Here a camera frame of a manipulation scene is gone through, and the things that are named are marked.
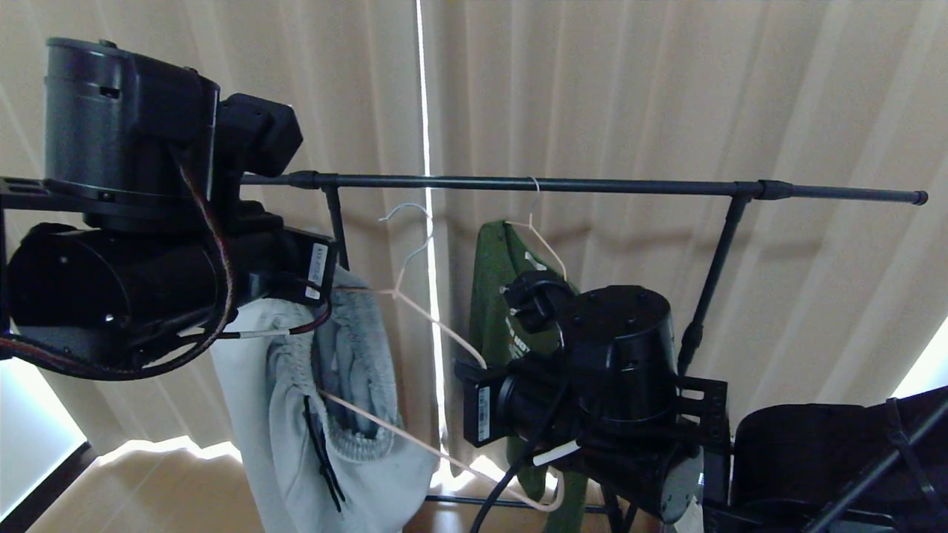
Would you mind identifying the black clothes rack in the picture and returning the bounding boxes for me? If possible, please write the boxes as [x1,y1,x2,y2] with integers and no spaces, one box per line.
[241,170,929,533]

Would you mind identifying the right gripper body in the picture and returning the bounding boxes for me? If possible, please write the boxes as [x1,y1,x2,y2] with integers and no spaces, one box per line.
[453,359,706,524]

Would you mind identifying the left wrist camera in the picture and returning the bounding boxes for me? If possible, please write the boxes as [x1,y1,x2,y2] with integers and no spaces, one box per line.
[215,93,304,180]

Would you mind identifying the green shirt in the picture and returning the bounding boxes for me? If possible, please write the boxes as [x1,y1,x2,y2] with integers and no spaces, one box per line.
[468,219,593,533]

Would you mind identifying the beige curtain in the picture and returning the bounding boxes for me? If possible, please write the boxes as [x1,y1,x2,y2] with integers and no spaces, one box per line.
[0,0,948,497]

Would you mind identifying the pink clothes hanger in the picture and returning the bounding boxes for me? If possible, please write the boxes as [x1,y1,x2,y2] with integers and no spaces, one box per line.
[506,176,570,284]
[317,203,567,514]

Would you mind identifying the pale grey shorts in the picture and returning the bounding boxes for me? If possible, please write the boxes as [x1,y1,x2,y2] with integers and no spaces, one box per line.
[210,265,439,533]

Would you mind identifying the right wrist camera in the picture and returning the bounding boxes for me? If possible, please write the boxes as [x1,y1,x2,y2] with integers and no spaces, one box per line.
[502,269,577,335]

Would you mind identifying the window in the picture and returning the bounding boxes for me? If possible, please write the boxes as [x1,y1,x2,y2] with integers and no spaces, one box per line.
[0,355,93,530]

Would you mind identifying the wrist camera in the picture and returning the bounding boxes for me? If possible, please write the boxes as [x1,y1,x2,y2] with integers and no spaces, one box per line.
[215,93,304,180]
[502,269,577,335]

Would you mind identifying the black cable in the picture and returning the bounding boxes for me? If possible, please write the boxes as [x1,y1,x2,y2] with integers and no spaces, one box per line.
[470,370,575,533]

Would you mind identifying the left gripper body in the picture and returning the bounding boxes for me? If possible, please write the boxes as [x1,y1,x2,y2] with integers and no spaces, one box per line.
[4,201,341,372]

